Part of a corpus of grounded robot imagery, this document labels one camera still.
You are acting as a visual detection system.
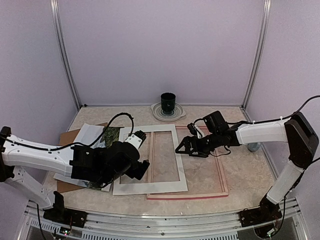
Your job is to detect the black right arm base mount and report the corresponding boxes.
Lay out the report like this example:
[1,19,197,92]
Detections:
[238,207,283,228]

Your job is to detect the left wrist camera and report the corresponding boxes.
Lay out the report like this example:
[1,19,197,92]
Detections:
[124,130,147,150]

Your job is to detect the aluminium corner post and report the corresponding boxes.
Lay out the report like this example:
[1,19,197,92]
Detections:
[241,0,272,111]
[49,0,82,110]

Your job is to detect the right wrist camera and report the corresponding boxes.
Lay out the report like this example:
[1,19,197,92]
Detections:
[187,123,204,139]

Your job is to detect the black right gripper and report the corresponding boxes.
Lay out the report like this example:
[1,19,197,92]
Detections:
[175,130,222,158]

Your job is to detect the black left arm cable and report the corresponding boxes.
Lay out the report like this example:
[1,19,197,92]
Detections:
[0,112,136,153]

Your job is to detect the brown backing board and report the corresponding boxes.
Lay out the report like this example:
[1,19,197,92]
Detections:
[53,123,111,193]

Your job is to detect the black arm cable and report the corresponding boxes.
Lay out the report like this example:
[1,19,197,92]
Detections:
[193,94,320,128]
[0,112,136,153]

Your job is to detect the left aluminium corner post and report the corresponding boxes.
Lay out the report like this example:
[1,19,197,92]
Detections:
[49,0,82,110]

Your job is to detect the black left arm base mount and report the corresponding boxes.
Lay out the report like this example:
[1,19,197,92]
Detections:
[43,208,88,228]

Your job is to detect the pink wooden picture frame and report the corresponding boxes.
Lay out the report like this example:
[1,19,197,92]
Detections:
[146,124,230,201]

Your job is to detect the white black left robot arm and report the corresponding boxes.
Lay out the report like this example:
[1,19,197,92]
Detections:
[0,126,150,223]

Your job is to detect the striped ceramic plate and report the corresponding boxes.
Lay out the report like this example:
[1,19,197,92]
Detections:
[150,102,186,122]

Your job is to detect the light blue paper cup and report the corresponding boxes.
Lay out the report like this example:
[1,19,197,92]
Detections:
[247,142,261,152]

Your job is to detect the white mat board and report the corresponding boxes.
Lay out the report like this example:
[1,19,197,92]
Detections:
[113,124,188,196]

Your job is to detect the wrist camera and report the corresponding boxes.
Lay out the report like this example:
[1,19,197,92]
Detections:
[124,130,147,150]
[187,123,204,139]

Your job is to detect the landscape photo print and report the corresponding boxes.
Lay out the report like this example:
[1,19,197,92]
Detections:
[53,123,121,192]

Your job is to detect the aluminium front rail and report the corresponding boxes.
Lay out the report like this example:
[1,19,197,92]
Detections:
[24,197,305,240]

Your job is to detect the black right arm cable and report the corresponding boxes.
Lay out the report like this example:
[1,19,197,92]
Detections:
[193,94,320,128]

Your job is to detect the dark green cup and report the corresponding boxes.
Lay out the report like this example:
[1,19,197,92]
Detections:
[160,92,176,113]

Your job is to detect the right aluminium corner post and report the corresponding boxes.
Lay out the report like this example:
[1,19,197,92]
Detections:
[241,0,272,111]

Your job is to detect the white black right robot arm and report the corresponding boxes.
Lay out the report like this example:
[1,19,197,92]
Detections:
[175,111,319,222]

